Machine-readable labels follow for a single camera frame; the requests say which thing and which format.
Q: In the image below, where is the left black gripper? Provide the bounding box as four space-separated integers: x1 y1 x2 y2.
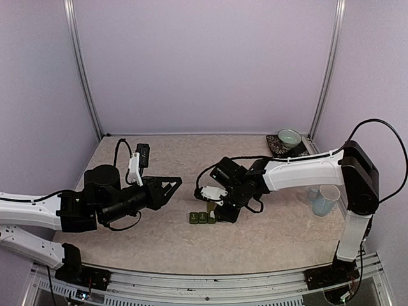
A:
100 176 182 224

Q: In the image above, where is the front aluminium rail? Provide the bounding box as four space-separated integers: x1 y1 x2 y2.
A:
21 254 395 305

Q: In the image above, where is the green pill organizer box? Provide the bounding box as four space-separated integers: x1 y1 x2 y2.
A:
189 202 217 224

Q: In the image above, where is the left aluminium frame post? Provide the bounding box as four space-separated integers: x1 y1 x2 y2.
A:
63 0 104 142

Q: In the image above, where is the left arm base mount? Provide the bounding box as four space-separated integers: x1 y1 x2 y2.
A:
55 265 112 291

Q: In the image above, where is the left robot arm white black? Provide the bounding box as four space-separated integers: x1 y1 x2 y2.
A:
1 143 182 284

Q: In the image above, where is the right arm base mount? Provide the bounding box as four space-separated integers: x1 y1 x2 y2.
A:
304 265 360 290

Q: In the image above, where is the aluminium frame post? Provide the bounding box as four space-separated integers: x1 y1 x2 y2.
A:
308 0 346 141
63 0 104 142

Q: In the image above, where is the pale green bowl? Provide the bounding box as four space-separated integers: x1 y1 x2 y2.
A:
277 129 302 149

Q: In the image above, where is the right aluminium frame post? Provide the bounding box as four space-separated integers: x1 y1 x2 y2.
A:
308 0 346 141

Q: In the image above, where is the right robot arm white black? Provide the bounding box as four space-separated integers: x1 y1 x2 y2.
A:
194 136 383 283

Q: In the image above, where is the black patterned tray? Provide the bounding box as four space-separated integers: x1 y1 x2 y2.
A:
266 135 310 159

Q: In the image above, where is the light blue mug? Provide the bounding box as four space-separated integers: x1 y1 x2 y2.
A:
307 185 341 217

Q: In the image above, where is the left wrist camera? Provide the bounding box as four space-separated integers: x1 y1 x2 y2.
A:
136 143 150 168

